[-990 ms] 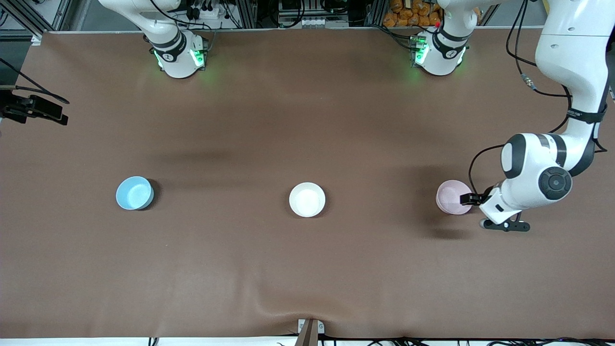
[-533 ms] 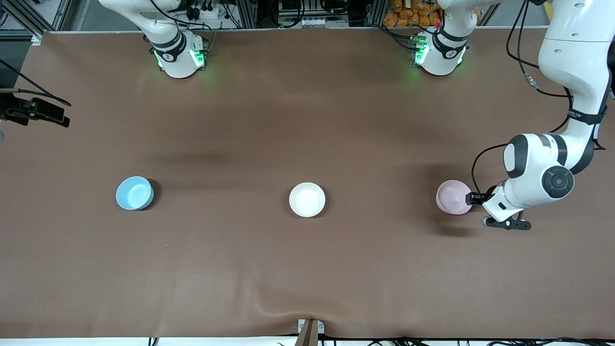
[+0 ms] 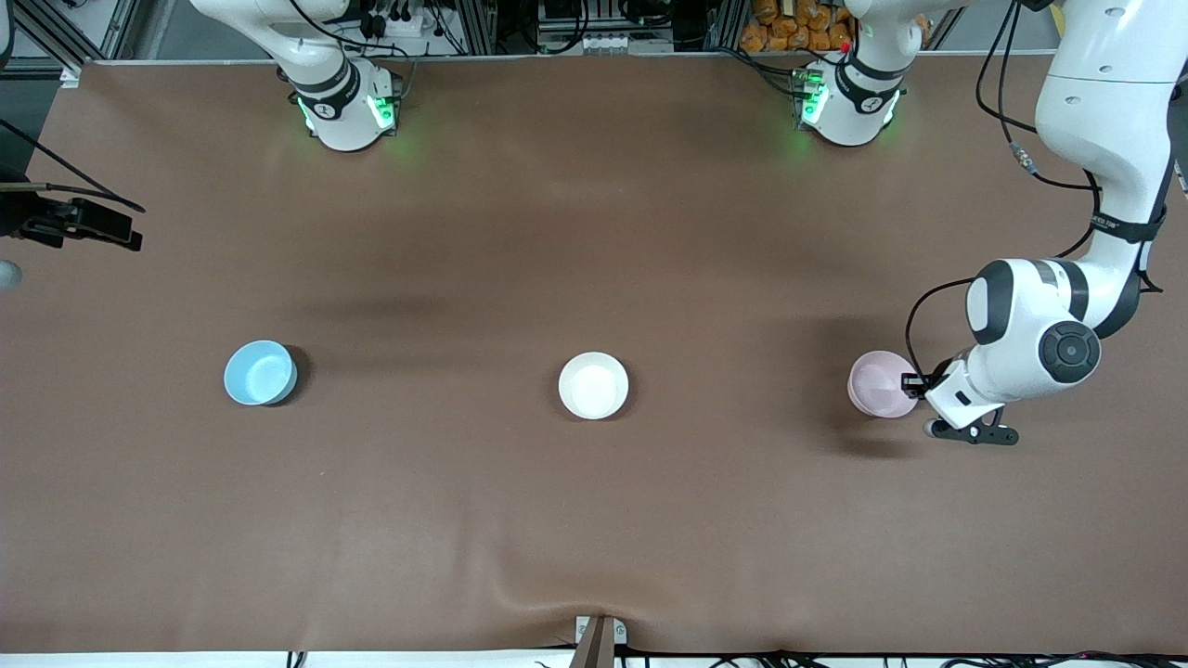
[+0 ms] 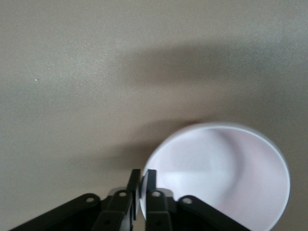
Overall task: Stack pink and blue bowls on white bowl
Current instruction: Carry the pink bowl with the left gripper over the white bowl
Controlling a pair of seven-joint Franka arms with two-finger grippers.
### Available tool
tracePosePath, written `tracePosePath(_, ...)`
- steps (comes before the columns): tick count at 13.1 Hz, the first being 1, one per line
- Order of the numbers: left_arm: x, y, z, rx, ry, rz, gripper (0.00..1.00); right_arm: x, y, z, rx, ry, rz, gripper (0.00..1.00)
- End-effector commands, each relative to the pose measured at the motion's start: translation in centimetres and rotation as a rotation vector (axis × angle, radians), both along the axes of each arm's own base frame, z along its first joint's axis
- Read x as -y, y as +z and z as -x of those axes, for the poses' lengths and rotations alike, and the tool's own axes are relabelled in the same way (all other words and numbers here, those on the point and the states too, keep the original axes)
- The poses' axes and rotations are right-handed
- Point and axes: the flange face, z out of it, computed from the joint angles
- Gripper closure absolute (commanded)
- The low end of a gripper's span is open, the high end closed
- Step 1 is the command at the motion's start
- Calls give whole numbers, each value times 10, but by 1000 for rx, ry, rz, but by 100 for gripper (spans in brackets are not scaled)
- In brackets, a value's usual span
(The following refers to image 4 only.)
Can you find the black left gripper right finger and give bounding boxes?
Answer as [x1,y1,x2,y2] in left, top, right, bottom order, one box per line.
[141,169,251,231]

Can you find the pink bowl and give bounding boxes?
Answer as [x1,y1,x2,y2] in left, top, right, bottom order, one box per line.
[139,122,291,231]

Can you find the large table mat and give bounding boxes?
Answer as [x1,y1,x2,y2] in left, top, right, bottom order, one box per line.
[0,0,308,231]

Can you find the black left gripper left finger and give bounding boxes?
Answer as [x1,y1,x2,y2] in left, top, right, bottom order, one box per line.
[9,168,141,231]

